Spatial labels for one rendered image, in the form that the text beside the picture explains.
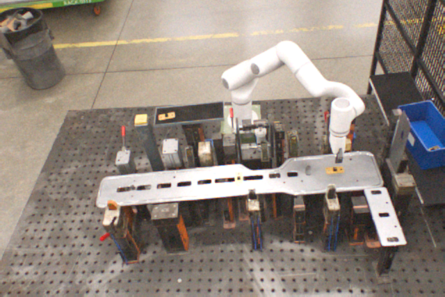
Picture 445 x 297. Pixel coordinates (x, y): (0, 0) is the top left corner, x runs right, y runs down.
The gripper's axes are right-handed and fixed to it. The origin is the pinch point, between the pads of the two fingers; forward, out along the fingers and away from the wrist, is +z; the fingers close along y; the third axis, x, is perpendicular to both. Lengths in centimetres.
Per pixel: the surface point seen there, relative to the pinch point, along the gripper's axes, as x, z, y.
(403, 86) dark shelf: 48, 9, -52
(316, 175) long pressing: -9.2, 12.2, 2.2
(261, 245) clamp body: -39, 39, 22
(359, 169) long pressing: 11.4, 12.1, 0.6
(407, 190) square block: 28.0, 9.0, 16.9
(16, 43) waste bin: -248, 53, -214
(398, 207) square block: 26.6, 22.7, 16.7
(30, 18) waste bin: -241, 46, -245
